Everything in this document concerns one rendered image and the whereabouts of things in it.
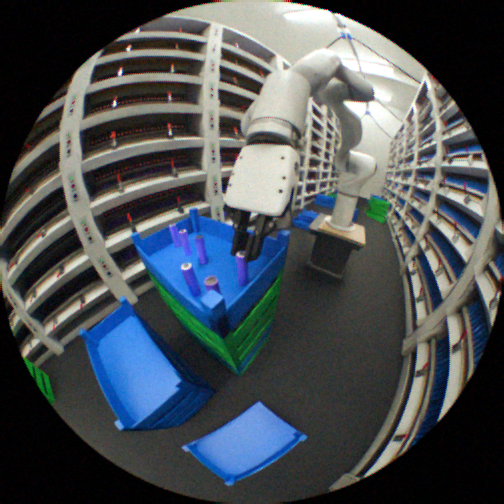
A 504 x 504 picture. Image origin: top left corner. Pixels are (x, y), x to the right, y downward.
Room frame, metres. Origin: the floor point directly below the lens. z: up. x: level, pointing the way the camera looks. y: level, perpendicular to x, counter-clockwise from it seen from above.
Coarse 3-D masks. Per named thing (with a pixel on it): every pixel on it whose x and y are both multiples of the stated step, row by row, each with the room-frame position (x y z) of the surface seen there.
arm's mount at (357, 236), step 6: (330, 216) 0.84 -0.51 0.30; (324, 222) 0.74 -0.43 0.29; (318, 228) 0.67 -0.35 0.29; (324, 228) 0.66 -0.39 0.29; (330, 228) 0.67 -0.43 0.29; (360, 228) 0.70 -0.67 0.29; (336, 234) 0.61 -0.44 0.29; (342, 234) 0.60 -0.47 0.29; (348, 234) 0.61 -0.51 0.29; (354, 234) 0.61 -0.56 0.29; (360, 234) 0.61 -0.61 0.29; (354, 240) 0.55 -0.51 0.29; (360, 240) 0.54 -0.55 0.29
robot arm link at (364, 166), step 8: (352, 152) 0.71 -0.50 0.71; (352, 160) 0.68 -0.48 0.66; (360, 160) 0.65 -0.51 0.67; (368, 160) 0.63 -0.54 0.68; (352, 168) 0.68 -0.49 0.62; (360, 168) 0.65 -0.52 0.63; (368, 168) 0.62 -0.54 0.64; (376, 168) 0.62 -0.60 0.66; (360, 176) 0.64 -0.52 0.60; (368, 176) 0.62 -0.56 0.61; (344, 184) 0.70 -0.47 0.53; (352, 184) 0.67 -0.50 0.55; (360, 184) 0.66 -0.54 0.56; (344, 192) 0.69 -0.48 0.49; (352, 192) 0.67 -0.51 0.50
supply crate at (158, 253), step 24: (192, 216) 0.39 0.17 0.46; (144, 240) 0.27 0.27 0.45; (168, 240) 0.32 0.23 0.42; (192, 240) 0.34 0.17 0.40; (216, 240) 0.34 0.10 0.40; (264, 240) 0.27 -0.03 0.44; (288, 240) 0.24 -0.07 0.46; (144, 264) 0.23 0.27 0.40; (168, 264) 0.23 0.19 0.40; (192, 264) 0.24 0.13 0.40; (216, 264) 0.24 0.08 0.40; (264, 264) 0.24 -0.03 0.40; (168, 288) 0.15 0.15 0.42; (240, 288) 0.17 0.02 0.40; (264, 288) 0.17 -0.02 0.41; (192, 312) 0.11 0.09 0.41; (216, 312) 0.08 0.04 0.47; (240, 312) 0.11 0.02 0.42
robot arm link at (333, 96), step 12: (336, 84) 0.51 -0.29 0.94; (324, 96) 0.57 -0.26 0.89; (336, 96) 0.54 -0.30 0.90; (348, 96) 0.50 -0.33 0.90; (336, 108) 0.58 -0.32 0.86; (348, 108) 0.58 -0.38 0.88; (348, 120) 0.57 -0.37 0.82; (360, 120) 0.57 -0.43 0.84; (348, 132) 0.60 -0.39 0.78; (360, 132) 0.58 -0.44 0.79; (348, 144) 0.64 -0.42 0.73; (336, 156) 0.73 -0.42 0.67; (348, 156) 0.70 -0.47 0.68
